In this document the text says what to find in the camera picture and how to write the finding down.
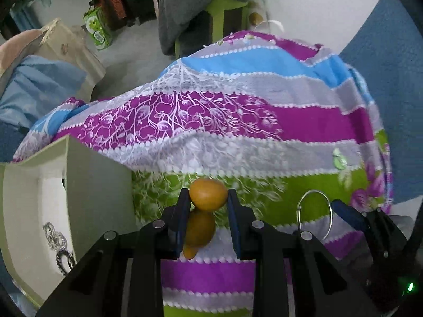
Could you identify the blue quilted right cushion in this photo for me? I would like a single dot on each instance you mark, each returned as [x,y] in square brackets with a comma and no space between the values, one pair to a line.
[387,51]

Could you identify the light blue bedsheet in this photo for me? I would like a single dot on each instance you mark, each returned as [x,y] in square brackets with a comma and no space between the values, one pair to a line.
[36,86]

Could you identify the colourful striped floral cloth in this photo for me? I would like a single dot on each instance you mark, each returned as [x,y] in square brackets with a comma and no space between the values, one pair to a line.
[290,126]

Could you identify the green shopping bag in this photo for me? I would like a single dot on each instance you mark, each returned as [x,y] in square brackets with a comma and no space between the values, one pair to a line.
[97,27]

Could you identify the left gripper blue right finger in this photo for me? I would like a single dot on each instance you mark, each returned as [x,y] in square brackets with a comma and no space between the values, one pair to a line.
[245,238]

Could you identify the orange gourd-shaped pendant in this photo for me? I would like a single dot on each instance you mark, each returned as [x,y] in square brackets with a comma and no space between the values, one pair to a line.
[207,196]

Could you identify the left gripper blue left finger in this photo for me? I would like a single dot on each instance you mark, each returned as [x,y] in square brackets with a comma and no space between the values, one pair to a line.
[175,218]

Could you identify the green white cardboard box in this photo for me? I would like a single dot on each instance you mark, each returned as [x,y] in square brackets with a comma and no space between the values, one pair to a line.
[66,190]

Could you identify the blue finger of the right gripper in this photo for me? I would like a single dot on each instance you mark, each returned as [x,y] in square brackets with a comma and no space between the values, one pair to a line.
[347,213]

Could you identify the pink cream pillow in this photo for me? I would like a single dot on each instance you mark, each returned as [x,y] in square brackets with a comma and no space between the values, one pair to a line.
[17,48]

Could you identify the green plastic stool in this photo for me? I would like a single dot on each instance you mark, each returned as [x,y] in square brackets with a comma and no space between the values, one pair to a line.
[219,19]

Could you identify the beige paper bag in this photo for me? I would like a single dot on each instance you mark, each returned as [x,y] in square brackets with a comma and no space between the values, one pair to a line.
[67,44]

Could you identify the black patterned bangle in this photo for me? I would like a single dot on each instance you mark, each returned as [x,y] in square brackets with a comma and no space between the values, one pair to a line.
[65,261]

